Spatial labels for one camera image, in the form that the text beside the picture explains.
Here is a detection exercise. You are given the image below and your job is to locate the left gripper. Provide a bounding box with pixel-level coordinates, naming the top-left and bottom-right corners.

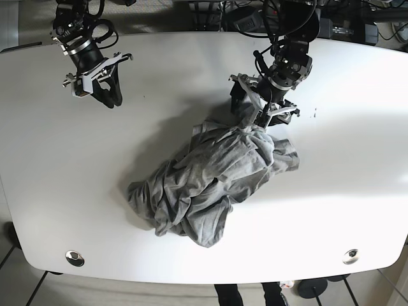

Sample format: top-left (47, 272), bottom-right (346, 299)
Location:
top-left (229, 73), bottom-right (300, 128)

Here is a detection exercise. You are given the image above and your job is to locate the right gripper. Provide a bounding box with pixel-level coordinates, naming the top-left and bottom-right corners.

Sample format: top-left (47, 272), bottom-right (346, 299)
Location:
top-left (62, 43), bottom-right (133, 109)

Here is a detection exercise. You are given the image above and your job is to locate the grey T-shirt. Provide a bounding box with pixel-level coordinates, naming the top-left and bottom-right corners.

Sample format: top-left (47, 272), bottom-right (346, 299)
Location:
top-left (127, 121), bottom-right (300, 248)

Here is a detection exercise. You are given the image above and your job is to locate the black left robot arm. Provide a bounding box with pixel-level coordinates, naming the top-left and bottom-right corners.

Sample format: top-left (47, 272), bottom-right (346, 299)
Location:
top-left (194, 1), bottom-right (320, 128)

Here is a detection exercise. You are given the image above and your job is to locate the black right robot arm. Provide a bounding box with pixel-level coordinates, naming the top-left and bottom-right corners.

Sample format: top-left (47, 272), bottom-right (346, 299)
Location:
top-left (50, 1), bottom-right (133, 109)

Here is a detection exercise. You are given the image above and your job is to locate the left table grommet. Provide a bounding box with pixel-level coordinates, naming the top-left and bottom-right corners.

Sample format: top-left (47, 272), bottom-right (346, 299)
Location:
top-left (65, 250), bottom-right (85, 267)

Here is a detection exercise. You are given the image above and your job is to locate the table grommet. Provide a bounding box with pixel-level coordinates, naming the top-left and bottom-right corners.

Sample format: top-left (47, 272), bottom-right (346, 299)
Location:
top-left (65, 250), bottom-right (85, 267)
top-left (342, 249), bottom-right (360, 265)

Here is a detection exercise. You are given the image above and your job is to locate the right table grommet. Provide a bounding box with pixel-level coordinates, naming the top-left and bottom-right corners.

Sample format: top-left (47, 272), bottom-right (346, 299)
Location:
top-left (342, 249), bottom-right (360, 265)

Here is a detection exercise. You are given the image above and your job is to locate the grey sneaker shoe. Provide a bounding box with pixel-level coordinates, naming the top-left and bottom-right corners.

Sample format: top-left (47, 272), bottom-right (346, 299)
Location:
top-left (279, 280), bottom-right (295, 289)

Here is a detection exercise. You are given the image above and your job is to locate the black round stand base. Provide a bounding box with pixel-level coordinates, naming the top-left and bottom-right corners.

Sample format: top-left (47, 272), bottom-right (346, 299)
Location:
top-left (297, 278), bottom-right (328, 299)

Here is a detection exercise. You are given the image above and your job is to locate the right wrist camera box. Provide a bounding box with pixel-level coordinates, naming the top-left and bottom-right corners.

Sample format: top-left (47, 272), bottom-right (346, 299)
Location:
top-left (71, 78), bottom-right (93, 98)

